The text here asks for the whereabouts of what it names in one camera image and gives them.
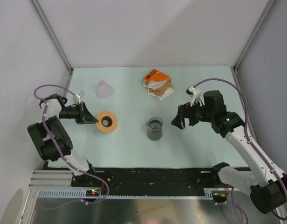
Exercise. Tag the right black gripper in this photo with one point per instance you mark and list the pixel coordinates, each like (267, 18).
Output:
(185, 111)

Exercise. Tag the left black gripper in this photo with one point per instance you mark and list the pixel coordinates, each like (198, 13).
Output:
(85, 116)

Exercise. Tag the pink glass dripper cone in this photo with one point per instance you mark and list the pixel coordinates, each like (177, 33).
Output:
(104, 90)

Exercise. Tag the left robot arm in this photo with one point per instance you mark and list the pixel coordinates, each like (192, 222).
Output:
(52, 141)

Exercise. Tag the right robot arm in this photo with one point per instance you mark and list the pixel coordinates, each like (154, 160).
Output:
(267, 185)

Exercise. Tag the glass carafe with coffee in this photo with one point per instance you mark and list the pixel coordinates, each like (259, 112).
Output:
(154, 128)

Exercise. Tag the orange coffee filter package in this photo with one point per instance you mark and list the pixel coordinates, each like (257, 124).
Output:
(156, 76)

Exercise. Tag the stack of paper filters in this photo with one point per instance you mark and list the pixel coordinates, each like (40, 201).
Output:
(160, 90)

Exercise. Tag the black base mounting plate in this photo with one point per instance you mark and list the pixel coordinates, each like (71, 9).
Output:
(153, 182)

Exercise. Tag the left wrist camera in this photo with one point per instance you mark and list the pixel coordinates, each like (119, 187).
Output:
(77, 97)

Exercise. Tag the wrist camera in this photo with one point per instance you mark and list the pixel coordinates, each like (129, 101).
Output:
(194, 93)
(77, 97)

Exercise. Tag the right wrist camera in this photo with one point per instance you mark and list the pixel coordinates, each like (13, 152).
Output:
(194, 93)

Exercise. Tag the aluminium extrusion rail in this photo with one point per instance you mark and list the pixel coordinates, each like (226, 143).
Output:
(51, 178)

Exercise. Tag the left aluminium frame post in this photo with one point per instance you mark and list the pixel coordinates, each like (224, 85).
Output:
(51, 34)

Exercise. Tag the aluminium frame post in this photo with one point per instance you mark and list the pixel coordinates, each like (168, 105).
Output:
(51, 34)
(262, 20)

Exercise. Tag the right aluminium frame post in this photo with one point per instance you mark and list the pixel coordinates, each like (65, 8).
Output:
(262, 20)

